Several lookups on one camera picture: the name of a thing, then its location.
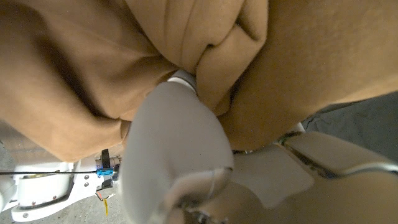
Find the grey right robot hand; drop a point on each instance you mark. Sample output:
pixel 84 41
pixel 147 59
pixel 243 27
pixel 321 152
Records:
pixel 113 161

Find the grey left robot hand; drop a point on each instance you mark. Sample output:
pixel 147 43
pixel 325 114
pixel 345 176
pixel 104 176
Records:
pixel 174 140

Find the brown jacket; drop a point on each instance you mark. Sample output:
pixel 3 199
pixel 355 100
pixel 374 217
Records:
pixel 93 62

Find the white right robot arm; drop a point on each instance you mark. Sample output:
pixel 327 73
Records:
pixel 43 186

